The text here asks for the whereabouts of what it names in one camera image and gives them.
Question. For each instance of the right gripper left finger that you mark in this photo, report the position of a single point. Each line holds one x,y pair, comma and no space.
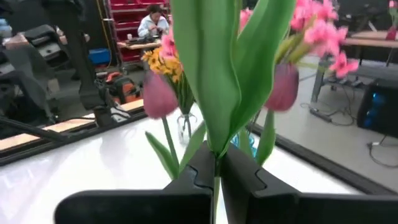
140,208

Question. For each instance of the distant tulips in vase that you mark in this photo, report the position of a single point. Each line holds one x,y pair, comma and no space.
392,31

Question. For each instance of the clear glass vase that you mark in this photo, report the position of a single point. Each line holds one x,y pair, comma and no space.
186,127

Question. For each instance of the wooden work desk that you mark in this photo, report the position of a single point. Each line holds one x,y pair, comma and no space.
140,45

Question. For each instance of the black computer case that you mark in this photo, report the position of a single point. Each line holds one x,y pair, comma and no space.
377,109

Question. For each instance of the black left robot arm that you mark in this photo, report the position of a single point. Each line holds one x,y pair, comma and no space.
81,62

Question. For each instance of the black table frame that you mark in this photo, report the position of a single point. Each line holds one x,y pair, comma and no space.
311,157

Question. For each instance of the blue plastic bin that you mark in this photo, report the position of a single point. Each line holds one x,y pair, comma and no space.
99,56

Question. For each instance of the blue glass vase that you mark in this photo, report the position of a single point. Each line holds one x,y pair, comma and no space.
252,146

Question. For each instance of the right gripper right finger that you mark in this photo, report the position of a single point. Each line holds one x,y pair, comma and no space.
311,210

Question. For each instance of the orange black vacuum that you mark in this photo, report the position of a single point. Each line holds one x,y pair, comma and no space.
124,88

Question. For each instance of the person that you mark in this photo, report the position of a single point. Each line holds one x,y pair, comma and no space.
152,25
15,42

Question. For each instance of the wooden top grey table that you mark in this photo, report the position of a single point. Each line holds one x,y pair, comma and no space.
367,42

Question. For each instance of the red storage shelf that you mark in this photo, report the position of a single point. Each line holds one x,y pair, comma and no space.
130,18

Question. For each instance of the yellow flower bunch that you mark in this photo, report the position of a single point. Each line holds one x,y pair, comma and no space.
164,65

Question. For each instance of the black power strip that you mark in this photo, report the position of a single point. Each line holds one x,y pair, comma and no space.
320,115

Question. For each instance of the light wooden side board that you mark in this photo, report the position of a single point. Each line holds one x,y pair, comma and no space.
68,124

